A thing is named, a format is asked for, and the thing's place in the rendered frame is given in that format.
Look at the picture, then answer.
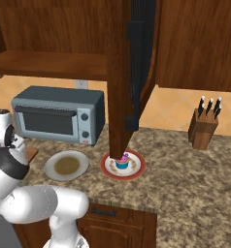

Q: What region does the wooden base cabinet door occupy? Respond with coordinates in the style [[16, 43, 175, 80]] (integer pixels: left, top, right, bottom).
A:
[[76, 216, 146, 248]]

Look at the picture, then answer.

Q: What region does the closed wooden cabinet door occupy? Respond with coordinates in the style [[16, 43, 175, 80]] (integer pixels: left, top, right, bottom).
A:
[[154, 0, 231, 93]]

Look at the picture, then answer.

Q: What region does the black cabinet door handle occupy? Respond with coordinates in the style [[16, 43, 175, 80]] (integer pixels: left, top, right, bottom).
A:
[[124, 0, 157, 132]]

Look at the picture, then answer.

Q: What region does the open wooden wall cabinet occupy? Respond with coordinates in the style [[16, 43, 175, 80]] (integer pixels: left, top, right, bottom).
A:
[[0, 0, 110, 82]]

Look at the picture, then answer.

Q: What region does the wooden cutting board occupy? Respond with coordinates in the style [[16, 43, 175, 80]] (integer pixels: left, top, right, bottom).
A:
[[25, 146, 40, 162]]

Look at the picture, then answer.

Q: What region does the white wall socket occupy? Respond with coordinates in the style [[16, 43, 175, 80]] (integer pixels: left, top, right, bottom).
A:
[[76, 79, 89, 90]]

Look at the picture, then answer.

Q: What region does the wooden knife block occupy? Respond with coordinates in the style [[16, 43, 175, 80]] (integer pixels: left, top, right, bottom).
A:
[[187, 95, 223, 151]]

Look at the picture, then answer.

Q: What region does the grey toaster oven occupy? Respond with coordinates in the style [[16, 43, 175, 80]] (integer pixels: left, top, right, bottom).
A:
[[11, 85, 106, 146]]

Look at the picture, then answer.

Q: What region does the white plate with brown food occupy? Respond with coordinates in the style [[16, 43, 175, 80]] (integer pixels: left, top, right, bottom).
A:
[[43, 149, 90, 182]]

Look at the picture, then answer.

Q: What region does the blue and pink cupcake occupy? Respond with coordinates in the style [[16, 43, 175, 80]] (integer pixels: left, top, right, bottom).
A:
[[115, 153, 131, 171]]

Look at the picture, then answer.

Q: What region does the open wooden cabinet door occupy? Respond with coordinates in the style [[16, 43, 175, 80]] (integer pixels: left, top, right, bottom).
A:
[[105, 0, 163, 159]]

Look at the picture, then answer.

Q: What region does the black drawer handle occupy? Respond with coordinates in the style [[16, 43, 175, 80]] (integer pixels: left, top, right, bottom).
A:
[[90, 205, 117, 218]]

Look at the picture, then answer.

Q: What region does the red-rimmed white plate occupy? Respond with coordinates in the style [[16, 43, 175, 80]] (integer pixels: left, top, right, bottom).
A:
[[99, 148, 147, 181]]

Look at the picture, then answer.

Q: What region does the wooden drawer front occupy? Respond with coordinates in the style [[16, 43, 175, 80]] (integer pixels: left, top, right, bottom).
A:
[[83, 201, 158, 230]]

